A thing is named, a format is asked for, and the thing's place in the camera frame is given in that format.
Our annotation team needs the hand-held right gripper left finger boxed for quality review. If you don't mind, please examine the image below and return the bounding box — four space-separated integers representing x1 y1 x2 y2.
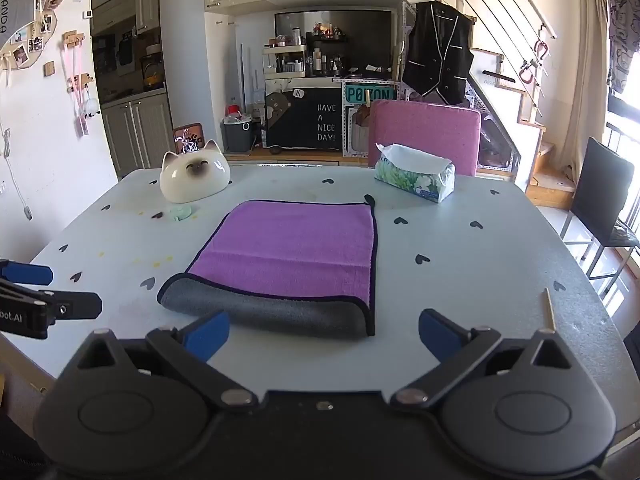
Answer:
60 309 259 411

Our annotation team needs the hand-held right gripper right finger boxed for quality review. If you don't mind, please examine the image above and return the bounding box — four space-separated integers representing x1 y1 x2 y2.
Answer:
389 308 584 410

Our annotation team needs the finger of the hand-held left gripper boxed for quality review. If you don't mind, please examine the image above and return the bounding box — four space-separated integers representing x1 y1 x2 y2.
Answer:
0 280 104 322
0 258 54 286

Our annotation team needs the purple and grey towel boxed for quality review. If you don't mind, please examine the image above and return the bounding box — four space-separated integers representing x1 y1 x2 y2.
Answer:
157 194 377 338

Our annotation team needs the white cat-shaped ceramic bowl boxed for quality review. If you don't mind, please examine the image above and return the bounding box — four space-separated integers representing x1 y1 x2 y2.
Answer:
159 140 232 204

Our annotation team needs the green floral tissue pack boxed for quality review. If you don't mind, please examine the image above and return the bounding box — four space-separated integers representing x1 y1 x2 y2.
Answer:
374 143 456 204

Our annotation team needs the cream kitchen base cabinet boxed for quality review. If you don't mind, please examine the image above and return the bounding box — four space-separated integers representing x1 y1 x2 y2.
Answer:
100 91 176 181

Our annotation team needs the brown framed picture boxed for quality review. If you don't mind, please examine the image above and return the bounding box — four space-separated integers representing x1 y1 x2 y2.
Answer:
172 122 205 153

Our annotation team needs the grey trash bin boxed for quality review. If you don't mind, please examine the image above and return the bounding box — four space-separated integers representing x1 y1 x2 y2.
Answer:
221 116 256 154

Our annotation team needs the pink padded chair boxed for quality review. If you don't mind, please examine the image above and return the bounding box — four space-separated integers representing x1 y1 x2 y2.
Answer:
368 99 482 177

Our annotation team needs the black chair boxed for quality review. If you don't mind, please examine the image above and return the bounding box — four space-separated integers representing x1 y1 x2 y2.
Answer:
559 136 640 297

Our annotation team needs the wooden staircase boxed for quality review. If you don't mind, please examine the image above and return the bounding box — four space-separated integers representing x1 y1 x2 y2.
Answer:
469 48 578 211

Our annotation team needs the black cabinet with white lettering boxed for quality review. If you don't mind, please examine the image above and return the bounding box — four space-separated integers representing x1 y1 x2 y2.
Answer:
264 86 344 151

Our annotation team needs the teal sign plate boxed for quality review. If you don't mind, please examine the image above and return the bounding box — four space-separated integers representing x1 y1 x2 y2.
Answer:
344 83 397 105

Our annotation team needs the black vest with white trim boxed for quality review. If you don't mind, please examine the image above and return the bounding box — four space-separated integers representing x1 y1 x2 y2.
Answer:
402 1 475 106

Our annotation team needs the white shelf rack with bottles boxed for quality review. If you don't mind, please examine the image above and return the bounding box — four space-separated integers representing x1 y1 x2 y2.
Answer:
262 44 309 79

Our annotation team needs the beige curtain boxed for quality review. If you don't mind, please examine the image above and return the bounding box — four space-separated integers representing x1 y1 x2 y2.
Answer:
556 0 612 173

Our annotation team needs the black patterned hanging cloth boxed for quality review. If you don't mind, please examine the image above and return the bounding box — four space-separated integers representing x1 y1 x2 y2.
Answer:
603 0 637 95

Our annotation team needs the white charging cable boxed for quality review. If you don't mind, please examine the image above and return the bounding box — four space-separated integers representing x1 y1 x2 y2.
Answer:
0 119 34 221

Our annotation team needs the photo collage wall board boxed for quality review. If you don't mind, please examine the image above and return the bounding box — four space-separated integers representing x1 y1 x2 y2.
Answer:
0 0 65 72

